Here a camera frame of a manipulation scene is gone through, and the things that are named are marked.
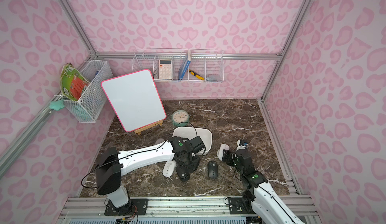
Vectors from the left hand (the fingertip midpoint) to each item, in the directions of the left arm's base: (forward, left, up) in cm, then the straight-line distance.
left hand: (194, 162), depth 79 cm
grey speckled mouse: (+17, +23, -7) cm, 29 cm away
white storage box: (+24, +4, -10) cm, 27 cm away
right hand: (+7, -19, -1) cm, 21 cm away
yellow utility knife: (+53, +2, +18) cm, 56 cm away
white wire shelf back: (+56, +9, +22) cm, 61 cm away
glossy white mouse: (+9, -15, -6) cm, 19 cm away
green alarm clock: (+36, +12, -6) cm, 38 cm away
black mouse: (-4, +6, -6) cm, 9 cm away
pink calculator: (+52, +19, +22) cm, 59 cm away
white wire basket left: (+17, +51, +24) cm, 59 cm away
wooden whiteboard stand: (+22, +35, -4) cm, 42 cm away
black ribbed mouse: (-2, -10, -7) cm, 12 cm away
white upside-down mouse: (-1, +14, -7) cm, 16 cm away
